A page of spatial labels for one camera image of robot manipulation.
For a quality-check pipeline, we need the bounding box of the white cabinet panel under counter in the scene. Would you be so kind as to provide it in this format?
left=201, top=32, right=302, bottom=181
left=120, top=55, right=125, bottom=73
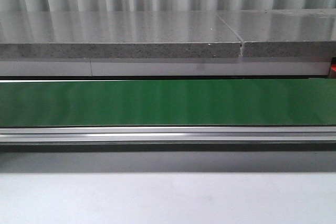
left=1, top=59, right=331, bottom=78

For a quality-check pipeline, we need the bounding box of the red plastic bin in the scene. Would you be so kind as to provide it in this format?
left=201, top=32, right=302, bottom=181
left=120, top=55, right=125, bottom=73
left=328, top=63, right=336, bottom=79

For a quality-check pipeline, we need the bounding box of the aluminium conveyor side rail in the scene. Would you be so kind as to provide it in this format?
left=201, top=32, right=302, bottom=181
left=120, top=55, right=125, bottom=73
left=1, top=126, right=335, bottom=152

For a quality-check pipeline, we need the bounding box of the grey speckled stone counter slab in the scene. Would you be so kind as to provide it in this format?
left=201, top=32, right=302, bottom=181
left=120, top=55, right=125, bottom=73
left=1, top=11, right=240, bottom=59

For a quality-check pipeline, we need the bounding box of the green conveyor belt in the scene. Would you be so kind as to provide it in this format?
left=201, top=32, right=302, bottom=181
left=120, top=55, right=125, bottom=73
left=1, top=78, right=335, bottom=127

